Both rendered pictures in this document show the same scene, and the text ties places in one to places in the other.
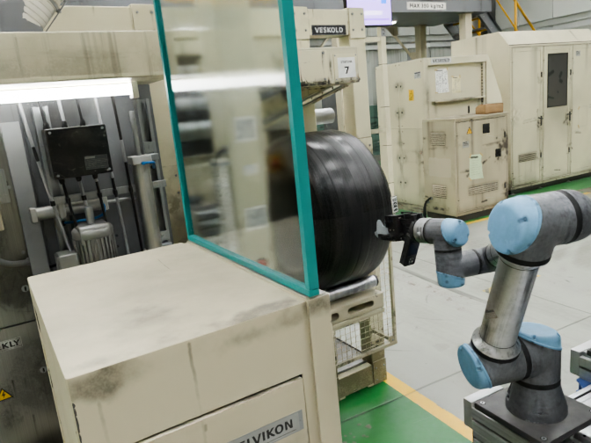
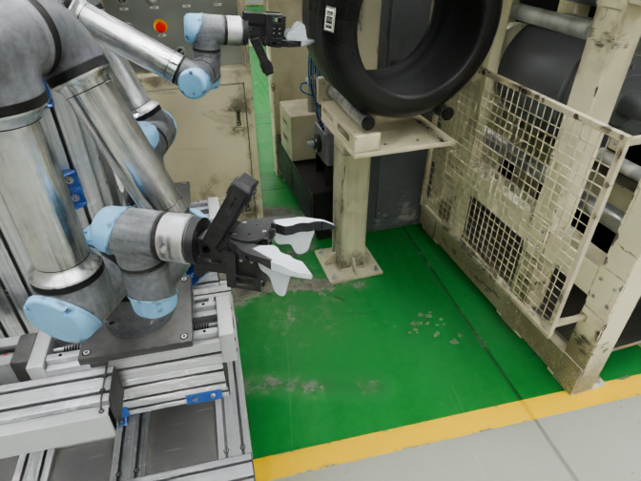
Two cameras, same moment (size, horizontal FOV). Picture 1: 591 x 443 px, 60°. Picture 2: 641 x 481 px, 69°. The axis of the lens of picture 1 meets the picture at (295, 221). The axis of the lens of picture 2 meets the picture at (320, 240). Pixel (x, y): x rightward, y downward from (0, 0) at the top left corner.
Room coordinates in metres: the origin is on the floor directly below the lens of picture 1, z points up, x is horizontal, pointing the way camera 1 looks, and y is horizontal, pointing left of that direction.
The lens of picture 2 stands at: (2.00, -1.68, 1.45)
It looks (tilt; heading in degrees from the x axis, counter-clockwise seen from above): 35 degrees down; 103
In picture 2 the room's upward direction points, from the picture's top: straight up
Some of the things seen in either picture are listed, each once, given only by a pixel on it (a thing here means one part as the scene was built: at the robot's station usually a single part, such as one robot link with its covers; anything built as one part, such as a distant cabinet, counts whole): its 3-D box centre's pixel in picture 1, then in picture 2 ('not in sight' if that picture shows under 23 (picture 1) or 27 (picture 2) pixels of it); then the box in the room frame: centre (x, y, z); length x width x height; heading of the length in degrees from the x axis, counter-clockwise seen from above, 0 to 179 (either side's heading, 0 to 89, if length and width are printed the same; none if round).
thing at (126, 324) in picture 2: not in sight; (134, 295); (1.44, -1.04, 0.77); 0.15 x 0.15 x 0.10
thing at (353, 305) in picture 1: (338, 309); (348, 123); (1.74, -0.12, 0.84); 0.36 x 0.09 x 0.06; 121
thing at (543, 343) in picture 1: (534, 351); (140, 150); (1.22, -0.59, 0.88); 0.13 x 0.12 x 0.14; 103
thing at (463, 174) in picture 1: (466, 165); not in sight; (6.43, -2.22, 0.62); 0.91 x 0.58 x 1.25; 117
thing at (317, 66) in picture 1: (282, 71); not in sight; (2.18, -0.01, 1.71); 0.61 x 0.25 x 0.15; 121
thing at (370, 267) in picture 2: not in sight; (347, 260); (1.71, 0.16, 0.02); 0.27 x 0.27 x 0.04; 31
